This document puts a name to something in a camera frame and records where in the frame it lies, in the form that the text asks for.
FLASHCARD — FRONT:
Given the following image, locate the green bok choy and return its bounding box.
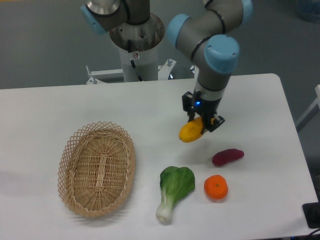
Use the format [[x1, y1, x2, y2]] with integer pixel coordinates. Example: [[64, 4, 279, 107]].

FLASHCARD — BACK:
[[155, 166, 196, 223]]

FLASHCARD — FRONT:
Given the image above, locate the purple sweet potato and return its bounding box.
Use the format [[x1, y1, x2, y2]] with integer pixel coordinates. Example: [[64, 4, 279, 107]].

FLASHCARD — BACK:
[[211, 148, 245, 167]]

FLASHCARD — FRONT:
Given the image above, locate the white furniture at right edge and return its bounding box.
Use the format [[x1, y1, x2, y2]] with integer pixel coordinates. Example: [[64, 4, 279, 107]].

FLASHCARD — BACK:
[[295, 84, 320, 133]]

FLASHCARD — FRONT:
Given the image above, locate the orange tangerine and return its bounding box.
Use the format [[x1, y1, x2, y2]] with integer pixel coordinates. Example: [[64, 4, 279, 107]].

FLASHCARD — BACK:
[[203, 174, 229, 200]]

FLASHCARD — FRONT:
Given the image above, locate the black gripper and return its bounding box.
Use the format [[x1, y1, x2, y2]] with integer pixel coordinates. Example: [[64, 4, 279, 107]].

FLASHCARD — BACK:
[[182, 90, 225, 135]]

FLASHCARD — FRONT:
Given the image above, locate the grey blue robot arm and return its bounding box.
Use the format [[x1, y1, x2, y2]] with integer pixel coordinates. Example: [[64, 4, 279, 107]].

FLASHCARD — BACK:
[[80, 0, 253, 143]]

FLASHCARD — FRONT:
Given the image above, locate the woven wicker basket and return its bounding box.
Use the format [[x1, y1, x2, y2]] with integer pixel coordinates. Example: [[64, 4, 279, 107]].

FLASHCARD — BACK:
[[57, 121, 136, 218]]

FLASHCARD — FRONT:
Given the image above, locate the black cable on pedestal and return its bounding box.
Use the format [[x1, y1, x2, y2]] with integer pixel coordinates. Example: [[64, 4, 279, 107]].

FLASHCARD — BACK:
[[127, 39, 144, 82]]

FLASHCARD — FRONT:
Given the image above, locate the black device at table edge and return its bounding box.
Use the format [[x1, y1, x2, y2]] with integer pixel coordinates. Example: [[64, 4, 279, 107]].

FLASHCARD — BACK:
[[302, 202, 320, 229]]

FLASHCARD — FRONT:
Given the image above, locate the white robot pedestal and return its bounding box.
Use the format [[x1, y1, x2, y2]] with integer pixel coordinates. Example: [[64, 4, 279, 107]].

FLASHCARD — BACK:
[[109, 13, 165, 82]]

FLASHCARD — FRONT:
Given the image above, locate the white metal base frame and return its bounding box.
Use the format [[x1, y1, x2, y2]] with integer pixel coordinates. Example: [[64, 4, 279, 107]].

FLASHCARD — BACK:
[[85, 58, 199, 85]]

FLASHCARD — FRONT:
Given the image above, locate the yellow mango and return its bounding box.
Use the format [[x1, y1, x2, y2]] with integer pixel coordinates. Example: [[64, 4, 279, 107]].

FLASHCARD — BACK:
[[178, 116, 209, 143]]

